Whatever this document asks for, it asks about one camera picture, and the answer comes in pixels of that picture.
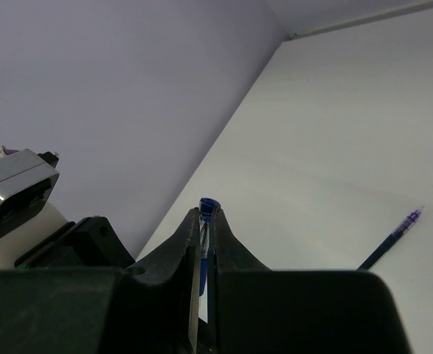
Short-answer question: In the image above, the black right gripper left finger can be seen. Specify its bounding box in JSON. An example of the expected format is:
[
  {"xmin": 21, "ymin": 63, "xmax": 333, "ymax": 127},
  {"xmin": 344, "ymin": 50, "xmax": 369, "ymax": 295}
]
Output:
[{"xmin": 0, "ymin": 209, "xmax": 200, "ymax": 353}]

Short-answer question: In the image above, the blue ballpoint pen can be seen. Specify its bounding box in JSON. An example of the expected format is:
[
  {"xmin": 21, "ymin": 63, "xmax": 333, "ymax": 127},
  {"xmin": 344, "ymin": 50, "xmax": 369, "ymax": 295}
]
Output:
[{"xmin": 198, "ymin": 198, "xmax": 221, "ymax": 296}]

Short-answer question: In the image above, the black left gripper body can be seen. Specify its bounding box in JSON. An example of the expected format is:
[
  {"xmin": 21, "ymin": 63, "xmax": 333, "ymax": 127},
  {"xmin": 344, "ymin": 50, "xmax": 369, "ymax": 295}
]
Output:
[{"xmin": 14, "ymin": 216, "xmax": 135, "ymax": 269}]

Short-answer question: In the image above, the purple gel pen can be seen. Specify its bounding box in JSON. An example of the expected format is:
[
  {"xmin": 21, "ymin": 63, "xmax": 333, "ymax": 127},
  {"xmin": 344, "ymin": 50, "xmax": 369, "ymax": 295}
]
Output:
[{"xmin": 357, "ymin": 206, "xmax": 424, "ymax": 271}]

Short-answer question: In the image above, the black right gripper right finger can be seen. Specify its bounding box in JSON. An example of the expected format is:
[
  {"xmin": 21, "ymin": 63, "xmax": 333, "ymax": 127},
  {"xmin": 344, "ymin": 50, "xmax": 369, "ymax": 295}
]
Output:
[{"xmin": 207, "ymin": 209, "xmax": 412, "ymax": 353}]

